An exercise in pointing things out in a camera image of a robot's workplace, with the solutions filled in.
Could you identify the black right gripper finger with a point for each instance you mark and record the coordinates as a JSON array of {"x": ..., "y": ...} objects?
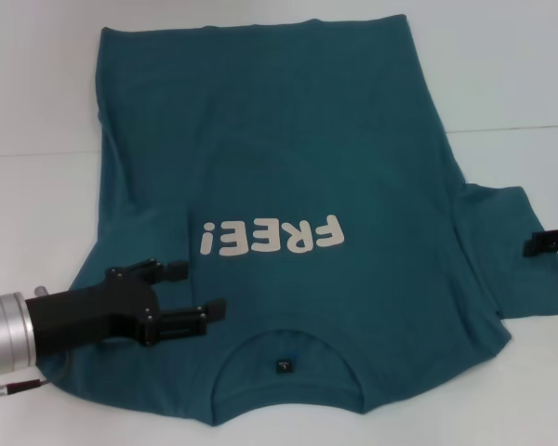
[{"x": 548, "y": 241}]

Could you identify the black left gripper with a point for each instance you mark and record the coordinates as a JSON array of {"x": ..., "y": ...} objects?
[{"x": 88, "y": 316}]

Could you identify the teal shirt with FREE print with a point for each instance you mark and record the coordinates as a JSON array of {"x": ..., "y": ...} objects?
[{"x": 279, "y": 139}]

